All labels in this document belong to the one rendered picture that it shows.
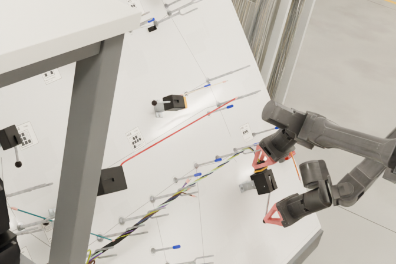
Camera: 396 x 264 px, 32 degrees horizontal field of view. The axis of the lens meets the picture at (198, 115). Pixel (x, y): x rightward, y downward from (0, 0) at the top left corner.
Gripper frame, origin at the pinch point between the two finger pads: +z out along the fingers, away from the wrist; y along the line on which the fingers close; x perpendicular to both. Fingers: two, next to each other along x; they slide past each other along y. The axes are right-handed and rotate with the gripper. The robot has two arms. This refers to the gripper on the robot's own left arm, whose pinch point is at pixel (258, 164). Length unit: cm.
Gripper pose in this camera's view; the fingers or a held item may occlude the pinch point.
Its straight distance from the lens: 189.4
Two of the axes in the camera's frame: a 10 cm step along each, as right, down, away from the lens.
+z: -5.5, 6.1, 5.7
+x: 6.1, 7.6, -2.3
